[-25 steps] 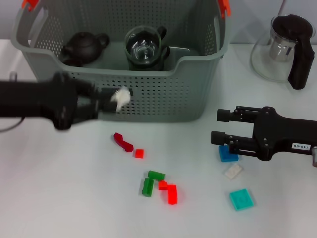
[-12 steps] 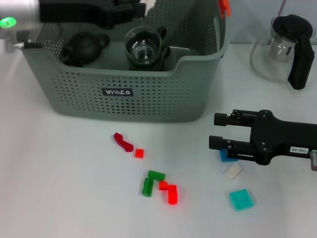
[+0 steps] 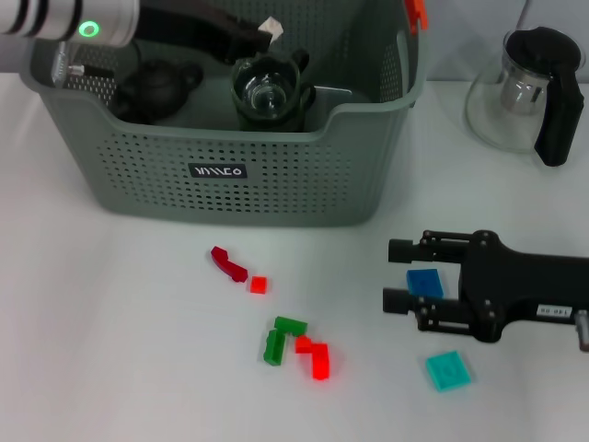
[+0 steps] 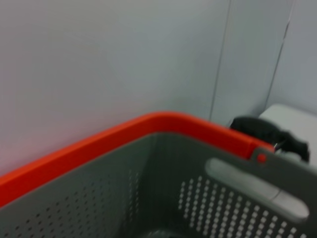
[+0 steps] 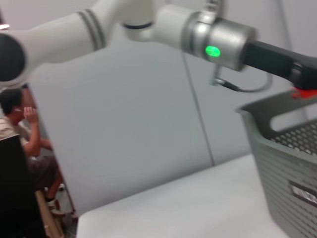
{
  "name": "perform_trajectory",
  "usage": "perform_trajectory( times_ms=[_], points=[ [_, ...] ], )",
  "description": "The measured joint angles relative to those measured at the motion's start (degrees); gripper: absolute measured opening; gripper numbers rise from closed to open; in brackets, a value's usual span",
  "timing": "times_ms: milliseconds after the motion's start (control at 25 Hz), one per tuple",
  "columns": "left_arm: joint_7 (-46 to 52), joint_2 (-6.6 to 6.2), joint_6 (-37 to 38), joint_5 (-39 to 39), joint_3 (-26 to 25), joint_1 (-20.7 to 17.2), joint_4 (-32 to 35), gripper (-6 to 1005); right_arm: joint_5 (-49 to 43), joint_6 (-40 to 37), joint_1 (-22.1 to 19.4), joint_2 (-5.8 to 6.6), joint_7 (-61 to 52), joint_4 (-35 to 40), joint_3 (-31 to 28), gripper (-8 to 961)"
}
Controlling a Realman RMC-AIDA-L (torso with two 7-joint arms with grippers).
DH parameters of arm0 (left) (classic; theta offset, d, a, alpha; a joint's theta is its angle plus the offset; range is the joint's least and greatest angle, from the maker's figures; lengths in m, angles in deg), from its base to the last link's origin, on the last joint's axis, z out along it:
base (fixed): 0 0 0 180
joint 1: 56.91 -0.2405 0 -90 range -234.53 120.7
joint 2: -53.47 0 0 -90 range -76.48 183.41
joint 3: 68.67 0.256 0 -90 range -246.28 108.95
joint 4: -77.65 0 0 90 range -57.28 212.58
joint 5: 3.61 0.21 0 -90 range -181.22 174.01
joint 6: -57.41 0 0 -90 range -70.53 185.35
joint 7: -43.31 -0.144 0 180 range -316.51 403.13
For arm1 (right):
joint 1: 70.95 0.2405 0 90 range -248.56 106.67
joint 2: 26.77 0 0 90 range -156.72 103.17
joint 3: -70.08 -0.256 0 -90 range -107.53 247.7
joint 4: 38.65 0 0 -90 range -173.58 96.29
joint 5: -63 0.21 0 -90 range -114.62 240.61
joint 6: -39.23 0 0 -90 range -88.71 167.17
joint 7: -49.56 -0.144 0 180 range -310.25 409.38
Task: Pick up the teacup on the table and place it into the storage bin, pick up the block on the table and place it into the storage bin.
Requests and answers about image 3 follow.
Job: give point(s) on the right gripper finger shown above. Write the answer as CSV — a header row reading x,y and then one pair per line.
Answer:
x,y
428,248
432,315

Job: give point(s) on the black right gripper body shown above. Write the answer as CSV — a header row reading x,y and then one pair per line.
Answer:
x,y
501,285

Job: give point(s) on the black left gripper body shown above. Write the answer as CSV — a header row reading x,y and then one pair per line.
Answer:
x,y
184,23

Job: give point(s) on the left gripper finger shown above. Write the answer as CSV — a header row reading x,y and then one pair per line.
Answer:
x,y
250,27
248,48

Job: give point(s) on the beige toy brick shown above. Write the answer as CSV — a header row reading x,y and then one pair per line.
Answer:
x,y
272,28

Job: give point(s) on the green toy brick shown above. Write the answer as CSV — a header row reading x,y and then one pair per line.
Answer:
x,y
292,325
274,350

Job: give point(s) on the dark red bent brick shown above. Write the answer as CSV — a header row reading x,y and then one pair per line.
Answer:
x,y
225,262

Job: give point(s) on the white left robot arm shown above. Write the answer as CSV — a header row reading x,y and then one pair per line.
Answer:
x,y
46,14

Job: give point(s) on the grey perforated storage basket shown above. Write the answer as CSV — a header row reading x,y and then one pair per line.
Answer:
x,y
276,184

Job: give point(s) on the blue square toy plate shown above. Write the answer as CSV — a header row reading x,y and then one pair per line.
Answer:
x,y
425,282

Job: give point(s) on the teal square toy plate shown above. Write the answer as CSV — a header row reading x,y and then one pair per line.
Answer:
x,y
447,370

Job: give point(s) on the black clay teapot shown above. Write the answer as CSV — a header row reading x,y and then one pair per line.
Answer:
x,y
156,89

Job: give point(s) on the long red toy brick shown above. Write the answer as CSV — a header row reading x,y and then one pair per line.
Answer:
x,y
322,364

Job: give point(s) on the orange basket latch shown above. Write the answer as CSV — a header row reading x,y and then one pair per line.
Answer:
x,y
418,14

